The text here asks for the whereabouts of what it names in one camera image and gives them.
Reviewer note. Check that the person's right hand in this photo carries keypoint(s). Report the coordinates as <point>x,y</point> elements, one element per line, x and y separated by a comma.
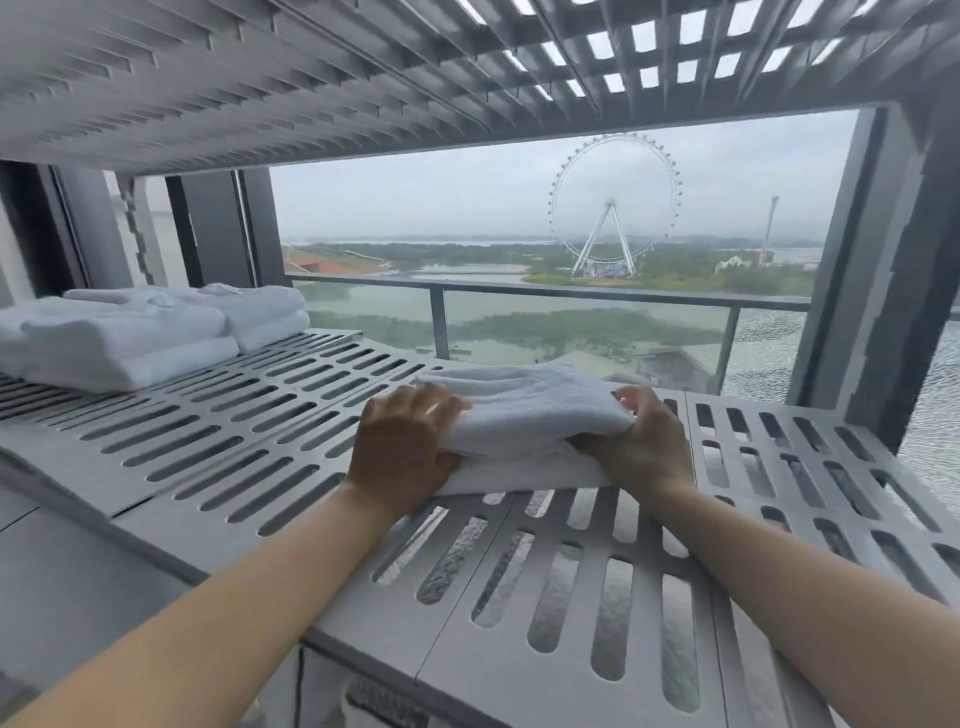
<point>649,450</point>

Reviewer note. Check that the person's left hand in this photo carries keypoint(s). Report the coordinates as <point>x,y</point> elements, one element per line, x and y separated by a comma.
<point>397,457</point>

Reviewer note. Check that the person's right thumb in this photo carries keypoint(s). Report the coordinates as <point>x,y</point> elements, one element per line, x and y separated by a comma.
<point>596,448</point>

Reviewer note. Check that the person's left fingers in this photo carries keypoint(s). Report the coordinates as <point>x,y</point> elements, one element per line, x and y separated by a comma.
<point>439,405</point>

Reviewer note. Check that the person's right forearm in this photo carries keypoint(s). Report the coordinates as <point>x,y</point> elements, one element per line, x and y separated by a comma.
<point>795,600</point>

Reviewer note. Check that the person's left forearm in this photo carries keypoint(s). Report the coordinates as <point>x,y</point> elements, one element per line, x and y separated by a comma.
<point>225,622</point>

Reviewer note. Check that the glass balcony railing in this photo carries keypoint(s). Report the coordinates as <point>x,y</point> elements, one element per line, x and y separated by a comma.
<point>525,289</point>

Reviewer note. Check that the grey slotted rack shelf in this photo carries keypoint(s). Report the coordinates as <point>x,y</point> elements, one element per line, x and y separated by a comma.
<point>300,450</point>

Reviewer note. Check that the large white folded towel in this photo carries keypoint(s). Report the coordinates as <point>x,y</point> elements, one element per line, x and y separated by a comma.
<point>251,307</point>
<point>120,349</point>

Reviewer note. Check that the white ferris wheel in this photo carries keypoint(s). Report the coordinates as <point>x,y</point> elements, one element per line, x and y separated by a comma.
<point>611,225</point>

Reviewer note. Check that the tall white tower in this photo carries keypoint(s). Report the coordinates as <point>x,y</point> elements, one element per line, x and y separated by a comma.
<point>769,225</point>

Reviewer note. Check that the grey slatted rack shelf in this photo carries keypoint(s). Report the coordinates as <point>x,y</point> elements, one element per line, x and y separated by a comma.
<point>300,75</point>

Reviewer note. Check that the dark window frame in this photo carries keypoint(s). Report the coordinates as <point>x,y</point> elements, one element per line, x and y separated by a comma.
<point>217,225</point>

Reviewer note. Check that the grey rack post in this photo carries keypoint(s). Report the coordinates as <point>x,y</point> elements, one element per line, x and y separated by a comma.
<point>892,262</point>

